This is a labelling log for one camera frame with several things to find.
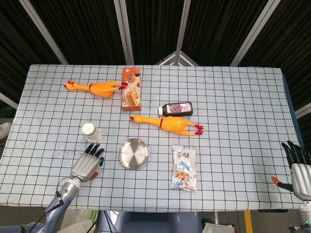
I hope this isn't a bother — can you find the yellow rubber chicken toy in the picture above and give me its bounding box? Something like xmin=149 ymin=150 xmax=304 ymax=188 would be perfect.
xmin=63 ymin=81 xmax=129 ymax=99
xmin=130 ymin=115 xmax=205 ymax=136

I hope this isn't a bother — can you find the white shoe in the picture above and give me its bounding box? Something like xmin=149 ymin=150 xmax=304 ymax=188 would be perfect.
xmin=0 ymin=122 xmax=12 ymax=140

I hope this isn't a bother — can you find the checkered light blue tablecloth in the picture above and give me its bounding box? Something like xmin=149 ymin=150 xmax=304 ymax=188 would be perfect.
xmin=0 ymin=64 xmax=306 ymax=211

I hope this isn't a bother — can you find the dark grape juice bottle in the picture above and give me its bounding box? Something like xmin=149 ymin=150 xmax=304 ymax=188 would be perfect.
xmin=157 ymin=102 xmax=193 ymax=117

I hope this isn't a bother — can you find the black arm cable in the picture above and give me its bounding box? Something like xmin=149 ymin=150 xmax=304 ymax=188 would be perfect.
xmin=34 ymin=190 xmax=66 ymax=233

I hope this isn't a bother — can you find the grey blue robot torso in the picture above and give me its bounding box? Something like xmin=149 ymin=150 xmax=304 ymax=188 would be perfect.
xmin=97 ymin=211 xmax=204 ymax=233

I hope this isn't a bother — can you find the white blue snack bag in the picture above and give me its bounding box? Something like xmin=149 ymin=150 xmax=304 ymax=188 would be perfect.
xmin=170 ymin=144 xmax=197 ymax=191

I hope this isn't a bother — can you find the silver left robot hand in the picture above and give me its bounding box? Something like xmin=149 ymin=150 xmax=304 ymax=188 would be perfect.
xmin=70 ymin=143 xmax=105 ymax=183

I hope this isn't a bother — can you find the white triangular frame brace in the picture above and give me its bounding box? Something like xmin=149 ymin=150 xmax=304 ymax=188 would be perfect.
xmin=155 ymin=50 xmax=200 ymax=66

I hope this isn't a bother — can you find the orange egg roll box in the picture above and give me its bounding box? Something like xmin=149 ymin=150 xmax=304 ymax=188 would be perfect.
xmin=121 ymin=67 xmax=142 ymax=112

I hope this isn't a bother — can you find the white frame post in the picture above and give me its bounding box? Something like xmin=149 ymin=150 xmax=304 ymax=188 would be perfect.
xmin=230 ymin=0 xmax=278 ymax=67
xmin=174 ymin=0 xmax=192 ymax=53
xmin=18 ymin=0 xmax=68 ymax=65
xmin=113 ymin=0 xmax=135 ymax=65

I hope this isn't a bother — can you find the white paper cup blue stripe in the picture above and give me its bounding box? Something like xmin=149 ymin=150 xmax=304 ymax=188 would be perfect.
xmin=81 ymin=122 xmax=102 ymax=142

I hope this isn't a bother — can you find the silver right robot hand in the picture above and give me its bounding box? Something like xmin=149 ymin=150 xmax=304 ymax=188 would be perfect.
xmin=271 ymin=140 xmax=311 ymax=201

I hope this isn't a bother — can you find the white frame bar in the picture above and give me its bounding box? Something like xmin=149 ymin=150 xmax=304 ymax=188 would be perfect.
xmin=0 ymin=92 xmax=19 ymax=110
xmin=295 ymin=101 xmax=311 ymax=119

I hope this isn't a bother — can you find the round metal plate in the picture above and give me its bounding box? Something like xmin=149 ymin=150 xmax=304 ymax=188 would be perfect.
xmin=118 ymin=138 xmax=150 ymax=170

